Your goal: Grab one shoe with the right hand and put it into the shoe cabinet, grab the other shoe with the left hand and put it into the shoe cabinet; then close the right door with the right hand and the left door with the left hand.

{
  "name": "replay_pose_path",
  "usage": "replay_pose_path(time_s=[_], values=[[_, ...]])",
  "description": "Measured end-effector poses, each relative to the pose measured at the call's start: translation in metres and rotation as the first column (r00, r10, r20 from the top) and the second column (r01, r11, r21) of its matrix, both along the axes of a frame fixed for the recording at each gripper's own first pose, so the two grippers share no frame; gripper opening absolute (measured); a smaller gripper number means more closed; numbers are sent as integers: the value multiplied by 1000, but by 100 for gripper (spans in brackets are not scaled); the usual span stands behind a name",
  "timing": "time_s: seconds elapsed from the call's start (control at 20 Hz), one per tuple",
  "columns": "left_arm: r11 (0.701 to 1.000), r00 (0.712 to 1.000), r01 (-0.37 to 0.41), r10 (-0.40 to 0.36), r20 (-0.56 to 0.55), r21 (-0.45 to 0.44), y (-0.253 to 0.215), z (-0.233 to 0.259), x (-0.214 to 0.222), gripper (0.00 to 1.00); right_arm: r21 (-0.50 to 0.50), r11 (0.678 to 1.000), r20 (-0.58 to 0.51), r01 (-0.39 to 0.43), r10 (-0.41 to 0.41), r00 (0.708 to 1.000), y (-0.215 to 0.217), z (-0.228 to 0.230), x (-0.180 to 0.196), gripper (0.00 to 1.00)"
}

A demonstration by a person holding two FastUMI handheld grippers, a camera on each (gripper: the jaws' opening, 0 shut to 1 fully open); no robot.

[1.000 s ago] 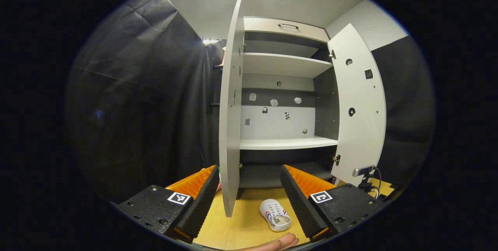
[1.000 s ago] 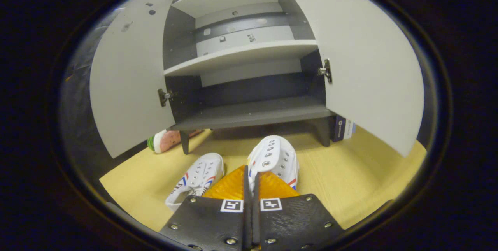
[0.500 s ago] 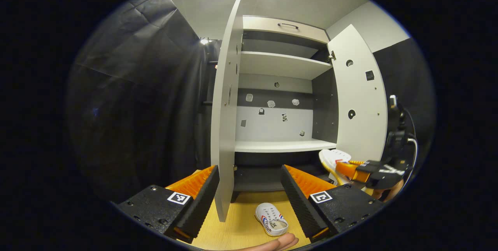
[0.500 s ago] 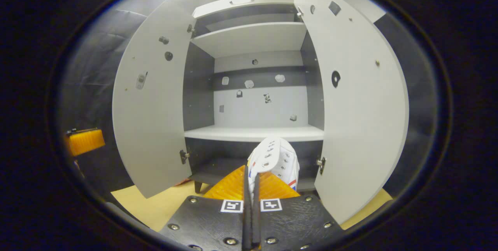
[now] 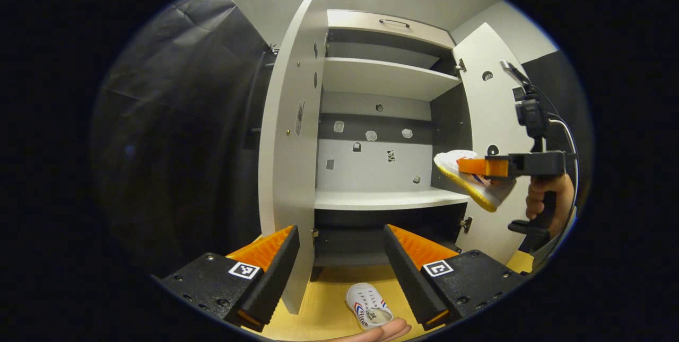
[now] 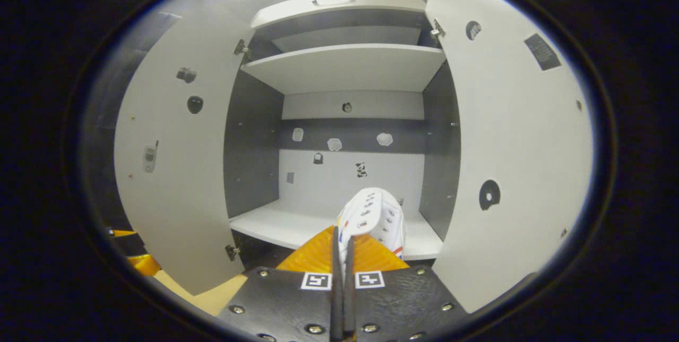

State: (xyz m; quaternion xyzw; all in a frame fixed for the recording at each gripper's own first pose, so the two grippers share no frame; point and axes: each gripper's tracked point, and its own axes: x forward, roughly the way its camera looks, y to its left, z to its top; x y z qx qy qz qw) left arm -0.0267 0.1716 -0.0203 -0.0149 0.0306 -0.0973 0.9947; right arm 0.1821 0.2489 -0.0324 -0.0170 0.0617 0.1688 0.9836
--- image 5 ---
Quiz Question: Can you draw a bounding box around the white shoe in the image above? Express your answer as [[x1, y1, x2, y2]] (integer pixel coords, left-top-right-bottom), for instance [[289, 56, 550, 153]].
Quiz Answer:
[[345, 282, 394, 331], [433, 150, 518, 213]]

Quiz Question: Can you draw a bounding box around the black backdrop cloth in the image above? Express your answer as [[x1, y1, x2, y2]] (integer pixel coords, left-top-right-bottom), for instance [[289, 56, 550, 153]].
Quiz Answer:
[[90, 0, 592, 279]]

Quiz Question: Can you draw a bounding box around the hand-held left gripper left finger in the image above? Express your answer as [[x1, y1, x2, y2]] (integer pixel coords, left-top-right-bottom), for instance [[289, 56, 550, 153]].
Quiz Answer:
[[159, 224, 301, 333]]

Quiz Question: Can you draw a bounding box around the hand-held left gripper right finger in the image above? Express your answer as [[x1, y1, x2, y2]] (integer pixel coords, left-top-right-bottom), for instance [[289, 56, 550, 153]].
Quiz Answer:
[[383, 223, 528, 332]]

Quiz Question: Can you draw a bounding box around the white shoe cabinet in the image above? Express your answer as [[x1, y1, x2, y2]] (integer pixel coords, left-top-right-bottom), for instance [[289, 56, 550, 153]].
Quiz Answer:
[[313, 9, 473, 268]]

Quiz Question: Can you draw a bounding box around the black and white gripper cable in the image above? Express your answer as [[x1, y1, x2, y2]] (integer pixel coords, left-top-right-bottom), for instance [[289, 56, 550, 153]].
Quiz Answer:
[[530, 83, 580, 226]]

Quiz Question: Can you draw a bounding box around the white cabinet door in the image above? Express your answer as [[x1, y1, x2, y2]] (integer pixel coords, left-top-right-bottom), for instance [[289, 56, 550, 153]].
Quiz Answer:
[[451, 22, 536, 266], [257, 0, 329, 315]]

